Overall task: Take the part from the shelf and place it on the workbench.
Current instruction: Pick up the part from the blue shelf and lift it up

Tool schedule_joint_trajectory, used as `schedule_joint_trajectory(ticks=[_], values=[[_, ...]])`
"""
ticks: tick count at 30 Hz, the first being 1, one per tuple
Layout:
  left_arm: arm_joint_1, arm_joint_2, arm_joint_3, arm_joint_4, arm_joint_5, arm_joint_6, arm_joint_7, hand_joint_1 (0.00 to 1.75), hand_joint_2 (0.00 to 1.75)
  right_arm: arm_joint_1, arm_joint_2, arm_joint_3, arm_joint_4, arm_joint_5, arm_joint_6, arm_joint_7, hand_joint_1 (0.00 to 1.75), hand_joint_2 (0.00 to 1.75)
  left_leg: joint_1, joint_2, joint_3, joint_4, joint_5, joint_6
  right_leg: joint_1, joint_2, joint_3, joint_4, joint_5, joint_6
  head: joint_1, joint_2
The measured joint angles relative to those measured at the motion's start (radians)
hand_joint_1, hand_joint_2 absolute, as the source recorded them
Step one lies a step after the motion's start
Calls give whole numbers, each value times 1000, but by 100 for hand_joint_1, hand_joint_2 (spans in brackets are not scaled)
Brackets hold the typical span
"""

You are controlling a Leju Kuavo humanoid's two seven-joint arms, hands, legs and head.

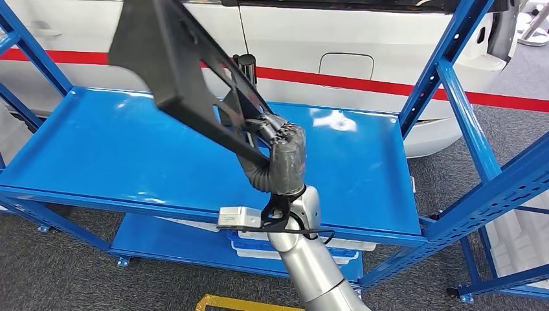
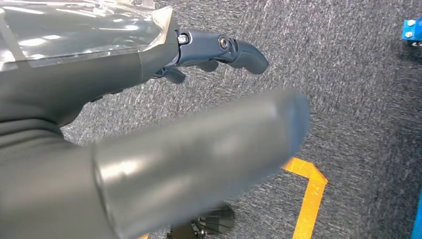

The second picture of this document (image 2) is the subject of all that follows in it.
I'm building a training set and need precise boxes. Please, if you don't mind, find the blue metal shelf rack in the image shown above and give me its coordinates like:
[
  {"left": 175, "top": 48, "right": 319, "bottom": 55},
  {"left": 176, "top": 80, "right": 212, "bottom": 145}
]
[{"left": 401, "top": 16, "right": 422, "bottom": 239}]

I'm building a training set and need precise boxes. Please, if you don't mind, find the black robot leg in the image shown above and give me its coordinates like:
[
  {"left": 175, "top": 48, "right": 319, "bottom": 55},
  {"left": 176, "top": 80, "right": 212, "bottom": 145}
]
[{"left": 166, "top": 204, "right": 236, "bottom": 239}]

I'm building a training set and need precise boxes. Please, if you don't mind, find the yellow floor tape square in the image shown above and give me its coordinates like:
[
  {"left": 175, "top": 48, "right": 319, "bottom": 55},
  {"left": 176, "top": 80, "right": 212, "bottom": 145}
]
[{"left": 136, "top": 157, "right": 329, "bottom": 239}]

